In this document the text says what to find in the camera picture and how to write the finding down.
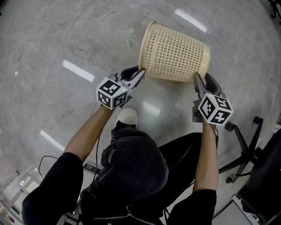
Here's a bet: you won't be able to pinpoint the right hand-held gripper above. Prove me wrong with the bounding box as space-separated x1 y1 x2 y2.
192 72 234 126

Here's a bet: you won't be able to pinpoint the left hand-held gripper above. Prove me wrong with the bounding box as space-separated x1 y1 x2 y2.
96 65 146 111

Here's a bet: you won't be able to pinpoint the beige plastic mesh basket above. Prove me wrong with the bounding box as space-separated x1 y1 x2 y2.
138 20 211 83

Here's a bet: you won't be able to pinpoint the person's right forearm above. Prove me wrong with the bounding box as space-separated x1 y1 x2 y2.
192 121 220 192

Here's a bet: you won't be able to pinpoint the person's left forearm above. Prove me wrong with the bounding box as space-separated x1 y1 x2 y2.
64 105 113 163

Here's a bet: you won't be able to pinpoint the person's left white shoe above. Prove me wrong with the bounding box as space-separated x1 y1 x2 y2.
115 107 139 127

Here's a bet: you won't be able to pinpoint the person's black trousers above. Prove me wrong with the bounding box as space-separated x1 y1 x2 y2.
83 122 219 222

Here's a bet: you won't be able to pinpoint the black office chair with headrest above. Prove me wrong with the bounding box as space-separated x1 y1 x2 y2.
218 115 281 225

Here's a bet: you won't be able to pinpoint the white metal shelf rack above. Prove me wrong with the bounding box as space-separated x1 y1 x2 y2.
231 194 274 225

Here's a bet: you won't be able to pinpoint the person's black jacket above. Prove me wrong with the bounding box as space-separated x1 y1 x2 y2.
22 150 218 225

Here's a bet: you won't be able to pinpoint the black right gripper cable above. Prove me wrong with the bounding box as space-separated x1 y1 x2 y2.
212 125 220 151

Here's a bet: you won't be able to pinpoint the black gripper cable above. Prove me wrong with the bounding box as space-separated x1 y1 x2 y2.
38 130 103 180
212 125 220 151

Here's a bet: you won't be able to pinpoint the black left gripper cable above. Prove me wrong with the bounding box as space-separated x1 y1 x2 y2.
38 130 103 180

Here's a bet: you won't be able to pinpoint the grey shoulder strap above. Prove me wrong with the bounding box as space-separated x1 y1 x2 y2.
58 213 83 225

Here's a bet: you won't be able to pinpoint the white frame table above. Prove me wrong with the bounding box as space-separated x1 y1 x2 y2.
0 165 42 225

